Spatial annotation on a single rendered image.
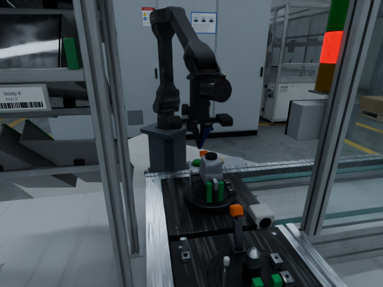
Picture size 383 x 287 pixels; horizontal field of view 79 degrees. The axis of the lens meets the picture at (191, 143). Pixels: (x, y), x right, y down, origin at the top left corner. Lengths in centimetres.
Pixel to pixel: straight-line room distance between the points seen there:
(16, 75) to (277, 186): 73
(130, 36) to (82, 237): 299
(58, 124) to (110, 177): 349
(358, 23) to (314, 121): 16
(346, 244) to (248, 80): 330
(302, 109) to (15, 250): 75
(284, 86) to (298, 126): 426
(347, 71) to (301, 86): 446
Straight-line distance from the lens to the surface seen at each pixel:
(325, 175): 52
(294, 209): 73
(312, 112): 48
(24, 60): 36
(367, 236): 71
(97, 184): 96
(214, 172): 57
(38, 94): 31
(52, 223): 83
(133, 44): 345
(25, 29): 38
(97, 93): 30
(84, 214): 82
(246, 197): 65
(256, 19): 382
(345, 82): 47
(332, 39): 48
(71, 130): 378
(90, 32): 29
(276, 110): 476
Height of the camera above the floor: 133
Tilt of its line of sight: 22 degrees down
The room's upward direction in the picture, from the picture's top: straight up
